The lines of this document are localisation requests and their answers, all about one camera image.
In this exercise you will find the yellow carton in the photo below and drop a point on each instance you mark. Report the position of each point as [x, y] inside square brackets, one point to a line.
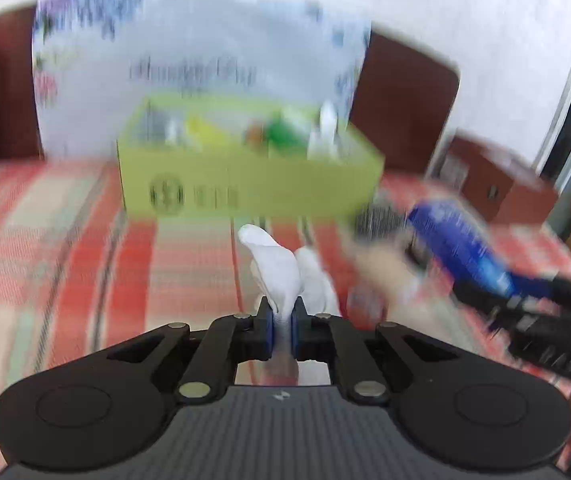
[203, 132]

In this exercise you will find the white sock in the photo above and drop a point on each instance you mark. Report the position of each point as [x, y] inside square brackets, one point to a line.
[278, 272]

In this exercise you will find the green carton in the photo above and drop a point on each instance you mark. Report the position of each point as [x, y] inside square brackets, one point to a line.
[283, 135]

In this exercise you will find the plaid blanket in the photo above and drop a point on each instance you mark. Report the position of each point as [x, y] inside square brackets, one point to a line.
[90, 270]

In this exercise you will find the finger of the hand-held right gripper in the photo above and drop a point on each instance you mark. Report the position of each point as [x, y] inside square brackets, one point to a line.
[530, 292]

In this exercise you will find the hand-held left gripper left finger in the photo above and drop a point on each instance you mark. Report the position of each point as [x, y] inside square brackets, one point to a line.
[265, 332]

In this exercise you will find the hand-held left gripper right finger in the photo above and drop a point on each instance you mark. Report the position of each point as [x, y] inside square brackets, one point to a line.
[298, 332]

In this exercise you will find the brown wooden headboard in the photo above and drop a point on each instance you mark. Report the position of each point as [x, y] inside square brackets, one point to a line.
[405, 105]

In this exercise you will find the steel wool scrubber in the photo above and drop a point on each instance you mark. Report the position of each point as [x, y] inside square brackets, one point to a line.
[380, 222]

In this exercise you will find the brown cardboard box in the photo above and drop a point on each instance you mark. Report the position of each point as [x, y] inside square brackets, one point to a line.
[498, 180]

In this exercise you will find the large yellow-green cardboard box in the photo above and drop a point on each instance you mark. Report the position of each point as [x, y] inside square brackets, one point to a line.
[245, 185]

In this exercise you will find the blue tube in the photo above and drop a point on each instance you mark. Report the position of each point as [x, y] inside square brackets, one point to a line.
[458, 245]

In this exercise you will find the floral printed plastic sheet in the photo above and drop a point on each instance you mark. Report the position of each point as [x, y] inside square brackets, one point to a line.
[200, 55]

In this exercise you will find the small gold carton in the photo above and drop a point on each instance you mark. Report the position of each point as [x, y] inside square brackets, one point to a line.
[383, 272]

